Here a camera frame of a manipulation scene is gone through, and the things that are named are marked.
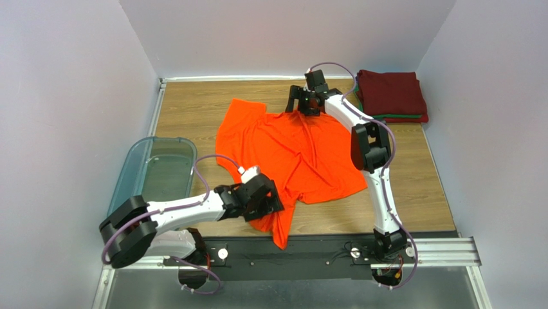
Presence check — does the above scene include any orange t-shirt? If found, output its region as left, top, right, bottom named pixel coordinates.
left=215, top=98, right=367, bottom=249

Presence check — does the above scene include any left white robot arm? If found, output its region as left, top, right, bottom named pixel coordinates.
left=99, top=173, right=284, bottom=269

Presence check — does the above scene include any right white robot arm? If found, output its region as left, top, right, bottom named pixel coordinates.
left=286, top=69, right=408, bottom=259

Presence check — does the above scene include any folded maroon t-shirt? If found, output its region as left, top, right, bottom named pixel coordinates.
left=356, top=70, right=427, bottom=115

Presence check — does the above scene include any clear blue plastic bin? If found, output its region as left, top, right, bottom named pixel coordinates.
left=107, top=136, right=197, bottom=215

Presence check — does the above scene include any folded red t-shirt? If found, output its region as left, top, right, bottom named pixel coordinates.
left=378, top=114, right=429, bottom=123

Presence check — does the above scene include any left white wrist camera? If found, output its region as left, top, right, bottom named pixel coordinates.
left=237, top=165, right=260, bottom=183

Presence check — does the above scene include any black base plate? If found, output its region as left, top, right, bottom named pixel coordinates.
left=162, top=231, right=459, bottom=283

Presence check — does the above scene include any aluminium frame rail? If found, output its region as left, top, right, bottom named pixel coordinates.
left=93, top=233, right=491, bottom=308

